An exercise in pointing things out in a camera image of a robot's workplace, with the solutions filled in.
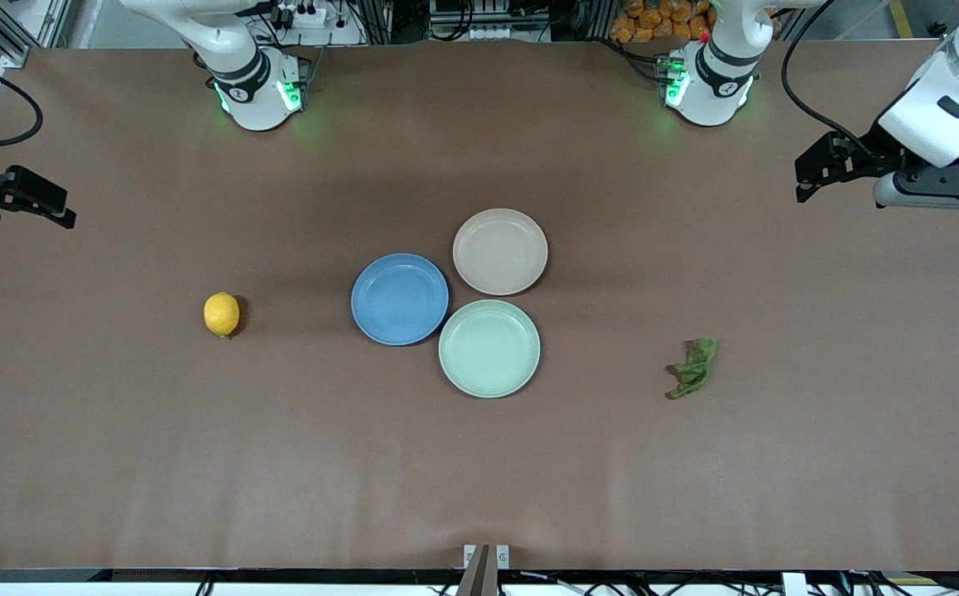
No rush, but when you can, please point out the yellow lemon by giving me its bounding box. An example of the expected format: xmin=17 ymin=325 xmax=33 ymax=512
xmin=203 ymin=291 xmax=242 ymax=339

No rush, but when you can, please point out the blue plate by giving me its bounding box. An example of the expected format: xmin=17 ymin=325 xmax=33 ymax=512
xmin=351 ymin=253 xmax=451 ymax=347

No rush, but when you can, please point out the brown wooden strip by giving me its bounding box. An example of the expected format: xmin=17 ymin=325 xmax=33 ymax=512
xmin=455 ymin=544 xmax=499 ymax=596

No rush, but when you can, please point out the light green plate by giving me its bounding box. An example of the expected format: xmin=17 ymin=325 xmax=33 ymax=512
xmin=438 ymin=299 xmax=542 ymax=399

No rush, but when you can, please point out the aluminium frame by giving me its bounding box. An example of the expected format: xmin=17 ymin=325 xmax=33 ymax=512
xmin=0 ymin=0 xmax=75 ymax=69

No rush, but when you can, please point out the beige plate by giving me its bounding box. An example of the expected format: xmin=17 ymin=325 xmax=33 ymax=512
xmin=452 ymin=208 xmax=549 ymax=296

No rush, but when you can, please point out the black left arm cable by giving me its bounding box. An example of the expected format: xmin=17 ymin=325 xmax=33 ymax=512
xmin=780 ymin=0 xmax=884 ymax=156

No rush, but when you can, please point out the orange snack bag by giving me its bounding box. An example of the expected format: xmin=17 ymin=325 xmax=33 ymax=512
xmin=610 ymin=0 xmax=716 ymax=45

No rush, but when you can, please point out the white power strip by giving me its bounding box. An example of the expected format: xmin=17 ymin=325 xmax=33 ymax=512
xmin=274 ymin=0 xmax=333 ymax=31

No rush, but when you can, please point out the small metal bracket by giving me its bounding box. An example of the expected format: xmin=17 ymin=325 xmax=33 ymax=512
xmin=463 ymin=544 xmax=511 ymax=571

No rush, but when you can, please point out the green lettuce leaf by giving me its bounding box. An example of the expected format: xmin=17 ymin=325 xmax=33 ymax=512
xmin=665 ymin=336 xmax=719 ymax=401

